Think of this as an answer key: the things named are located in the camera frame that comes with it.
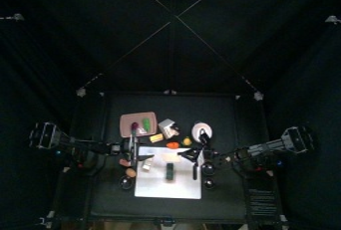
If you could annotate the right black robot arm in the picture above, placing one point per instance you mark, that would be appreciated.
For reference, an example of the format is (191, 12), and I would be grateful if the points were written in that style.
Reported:
(266, 147)

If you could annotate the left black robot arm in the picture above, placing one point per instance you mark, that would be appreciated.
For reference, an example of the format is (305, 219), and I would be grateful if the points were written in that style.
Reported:
(75, 144)

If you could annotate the white sliced toy roll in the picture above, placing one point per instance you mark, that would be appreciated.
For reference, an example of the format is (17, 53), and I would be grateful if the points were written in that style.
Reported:
(147, 165)

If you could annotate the yellow toy corn cob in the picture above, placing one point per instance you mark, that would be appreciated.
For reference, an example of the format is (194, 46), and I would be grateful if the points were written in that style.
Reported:
(187, 141)

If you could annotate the small clear glass jar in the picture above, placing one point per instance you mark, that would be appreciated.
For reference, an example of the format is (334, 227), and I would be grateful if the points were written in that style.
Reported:
(125, 182)
(208, 183)
(208, 170)

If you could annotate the black toy knife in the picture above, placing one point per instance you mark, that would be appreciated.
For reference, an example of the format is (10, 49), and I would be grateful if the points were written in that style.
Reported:
(194, 173)

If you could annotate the yellow topped white block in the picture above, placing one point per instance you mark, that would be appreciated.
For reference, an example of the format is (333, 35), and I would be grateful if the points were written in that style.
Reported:
(156, 138)

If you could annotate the orange toy carrot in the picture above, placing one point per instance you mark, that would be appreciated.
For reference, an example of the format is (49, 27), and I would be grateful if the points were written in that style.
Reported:
(172, 145)

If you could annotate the reddish toy food piece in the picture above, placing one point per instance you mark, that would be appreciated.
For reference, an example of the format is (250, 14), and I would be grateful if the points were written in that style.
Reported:
(124, 163)

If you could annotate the peach toy egg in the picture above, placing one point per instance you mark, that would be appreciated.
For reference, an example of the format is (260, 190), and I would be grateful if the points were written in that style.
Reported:
(129, 173)

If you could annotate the purple toy eggplant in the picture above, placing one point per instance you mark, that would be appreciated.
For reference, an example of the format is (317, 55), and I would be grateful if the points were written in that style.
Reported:
(133, 127)

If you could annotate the sushi block red centre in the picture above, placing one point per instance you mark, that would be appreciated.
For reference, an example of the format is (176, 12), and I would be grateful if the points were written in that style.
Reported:
(170, 171)

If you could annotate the green toy vegetable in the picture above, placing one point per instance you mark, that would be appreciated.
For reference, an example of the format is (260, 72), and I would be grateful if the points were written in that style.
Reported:
(145, 122)

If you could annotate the white knife block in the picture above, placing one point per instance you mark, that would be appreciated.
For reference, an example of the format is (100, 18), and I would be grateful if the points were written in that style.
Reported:
(166, 126)

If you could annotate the pink cutting board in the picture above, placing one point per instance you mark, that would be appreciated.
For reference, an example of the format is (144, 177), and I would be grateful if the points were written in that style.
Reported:
(131, 118)

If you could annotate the white cutting mat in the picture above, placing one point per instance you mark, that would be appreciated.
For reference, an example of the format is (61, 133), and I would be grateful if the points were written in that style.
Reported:
(155, 187)

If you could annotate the white text label sticker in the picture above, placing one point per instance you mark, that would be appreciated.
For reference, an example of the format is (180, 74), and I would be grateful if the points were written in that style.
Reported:
(262, 202)

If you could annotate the silver frame clamp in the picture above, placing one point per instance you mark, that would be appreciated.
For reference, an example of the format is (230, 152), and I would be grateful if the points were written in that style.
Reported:
(17, 17)
(80, 92)
(258, 95)
(331, 19)

